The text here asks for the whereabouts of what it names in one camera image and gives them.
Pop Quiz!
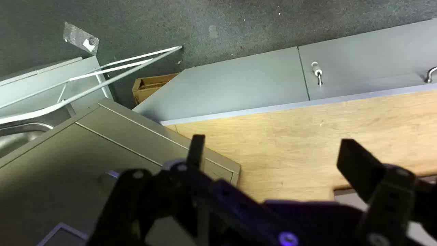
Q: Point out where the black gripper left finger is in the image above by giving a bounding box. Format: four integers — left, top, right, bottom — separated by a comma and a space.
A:
88, 134, 216, 246

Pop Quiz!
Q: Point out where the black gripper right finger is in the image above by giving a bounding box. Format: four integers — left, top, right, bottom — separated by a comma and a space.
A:
337, 138, 418, 246

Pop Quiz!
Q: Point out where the beige file drawer white label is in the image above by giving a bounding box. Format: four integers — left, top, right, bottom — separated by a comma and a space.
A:
0, 21, 244, 246

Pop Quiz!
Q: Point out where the gray desk with wooden top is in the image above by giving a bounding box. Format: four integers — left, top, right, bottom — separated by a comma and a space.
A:
132, 18, 437, 204

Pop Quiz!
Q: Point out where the small wooden box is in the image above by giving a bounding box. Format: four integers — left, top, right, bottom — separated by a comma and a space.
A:
132, 73, 181, 106

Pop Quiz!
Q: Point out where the silver desk door handle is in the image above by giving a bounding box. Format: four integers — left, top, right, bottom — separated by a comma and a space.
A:
311, 60, 326, 88

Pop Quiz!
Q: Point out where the silver desk drawer handle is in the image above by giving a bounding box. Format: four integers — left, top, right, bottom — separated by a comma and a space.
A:
425, 66, 437, 85

